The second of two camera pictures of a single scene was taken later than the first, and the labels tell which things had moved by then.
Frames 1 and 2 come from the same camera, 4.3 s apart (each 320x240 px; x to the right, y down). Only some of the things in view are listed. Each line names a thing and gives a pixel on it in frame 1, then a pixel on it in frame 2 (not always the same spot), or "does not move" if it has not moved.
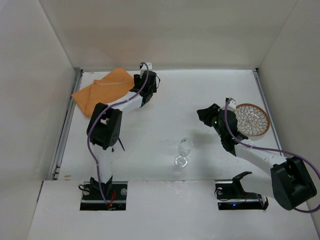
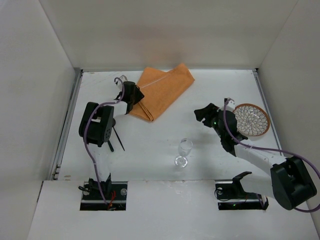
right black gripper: x=210 y=115 does not move
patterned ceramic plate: x=251 y=119 does not move
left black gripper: x=146 y=97 → x=133 y=95
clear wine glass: x=184 y=147 does not move
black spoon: x=121 y=143 does not move
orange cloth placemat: x=118 y=83 → x=160 y=89
